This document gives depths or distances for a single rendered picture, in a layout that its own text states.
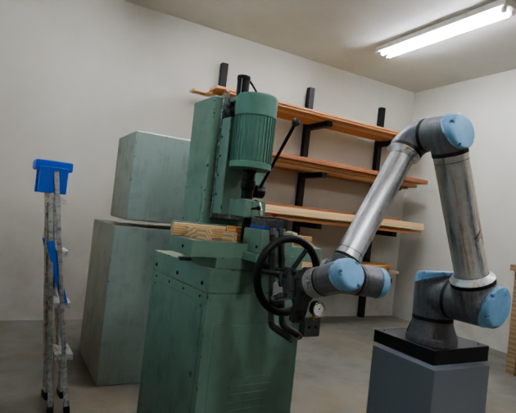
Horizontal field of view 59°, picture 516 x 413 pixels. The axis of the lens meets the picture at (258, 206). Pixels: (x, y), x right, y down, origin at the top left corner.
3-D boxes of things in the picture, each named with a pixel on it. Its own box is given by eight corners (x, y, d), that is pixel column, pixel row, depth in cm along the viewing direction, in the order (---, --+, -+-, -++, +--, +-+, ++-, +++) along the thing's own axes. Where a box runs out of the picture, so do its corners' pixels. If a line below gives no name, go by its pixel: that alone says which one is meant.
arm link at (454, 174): (472, 309, 174) (436, 113, 161) (518, 319, 159) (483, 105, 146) (446, 326, 166) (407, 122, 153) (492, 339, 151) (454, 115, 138)
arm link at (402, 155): (397, 115, 167) (308, 274, 148) (426, 110, 156) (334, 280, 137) (415, 136, 172) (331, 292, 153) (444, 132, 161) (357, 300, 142)
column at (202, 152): (196, 257, 201) (214, 94, 202) (176, 251, 219) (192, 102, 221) (240, 259, 213) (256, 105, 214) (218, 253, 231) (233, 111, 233)
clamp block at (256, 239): (260, 254, 166) (262, 229, 166) (240, 250, 177) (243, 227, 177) (291, 256, 174) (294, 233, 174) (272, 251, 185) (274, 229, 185)
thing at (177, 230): (172, 235, 174) (174, 224, 174) (170, 234, 176) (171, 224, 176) (311, 245, 211) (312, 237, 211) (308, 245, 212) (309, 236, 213)
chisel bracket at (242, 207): (243, 220, 186) (245, 199, 186) (226, 218, 198) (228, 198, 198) (258, 221, 190) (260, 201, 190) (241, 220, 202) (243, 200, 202)
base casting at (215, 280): (206, 293, 165) (209, 268, 166) (151, 269, 214) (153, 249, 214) (303, 293, 190) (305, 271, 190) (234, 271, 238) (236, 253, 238)
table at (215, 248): (201, 260, 153) (203, 242, 153) (167, 249, 179) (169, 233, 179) (336, 266, 186) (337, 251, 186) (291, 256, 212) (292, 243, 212)
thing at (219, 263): (215, 269, 167) (216, 257, 167) (191, 260, 185) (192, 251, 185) (301, 271, 189) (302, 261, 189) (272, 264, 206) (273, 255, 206)
